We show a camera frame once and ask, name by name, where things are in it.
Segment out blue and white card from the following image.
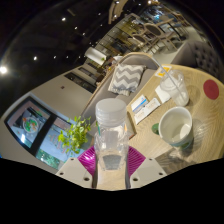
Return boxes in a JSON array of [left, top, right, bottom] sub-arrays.
[[130, 94, 150, 114]]

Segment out group of dining chairs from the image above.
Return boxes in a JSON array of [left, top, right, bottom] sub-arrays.
[[128, 6, 201, 54]]

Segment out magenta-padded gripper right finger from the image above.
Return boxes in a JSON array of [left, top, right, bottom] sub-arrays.
[[125, 145, 168, 190]]

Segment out ceiling lights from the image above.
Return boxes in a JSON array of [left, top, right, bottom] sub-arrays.
[[0, 0, 161, 76]]

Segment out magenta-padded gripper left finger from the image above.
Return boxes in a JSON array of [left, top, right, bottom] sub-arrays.
[[54, 145, 99, 190]]

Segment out grey curved sofa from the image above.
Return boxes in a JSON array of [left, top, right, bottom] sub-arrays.
[[80, 52, 161, 134]]

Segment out potted green plant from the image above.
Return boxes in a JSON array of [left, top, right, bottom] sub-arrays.
[[57, 115, 93, 156]]

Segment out clear plastic cup with straw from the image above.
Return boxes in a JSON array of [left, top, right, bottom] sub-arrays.
[[151, 56, 190, 108]]

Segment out yellow card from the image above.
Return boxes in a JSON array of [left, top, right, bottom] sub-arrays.
[[154, 64, 173, 79]]

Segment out flat round red coaster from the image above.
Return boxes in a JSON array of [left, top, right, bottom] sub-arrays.
[[202, 78, 221, 101]]

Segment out grey tufted armchair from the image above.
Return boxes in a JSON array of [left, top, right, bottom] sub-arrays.
[[171, 40, 221, 83]]

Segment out grey zigzag cushion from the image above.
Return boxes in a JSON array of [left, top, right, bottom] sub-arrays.
[[107, 63, 147, 97]]

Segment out white rectangular box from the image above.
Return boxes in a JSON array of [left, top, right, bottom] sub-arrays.
[[124, 113, 137, 140]]

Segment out clear plastic water bottle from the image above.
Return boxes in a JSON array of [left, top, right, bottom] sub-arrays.
[[93, 97, 130, 172]]

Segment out white paper slip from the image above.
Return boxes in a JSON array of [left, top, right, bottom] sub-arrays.
[[133, 97, 162, 125]]

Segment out framed food poster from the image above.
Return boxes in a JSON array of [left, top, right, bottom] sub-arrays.
[[4, 96, 56, 149]]

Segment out white mug with green handle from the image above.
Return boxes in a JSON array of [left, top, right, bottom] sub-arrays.
[[151, 106, 194, 150]]

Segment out white napkin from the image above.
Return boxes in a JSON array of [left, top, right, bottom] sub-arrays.
[[154, 84, 172, 104]]

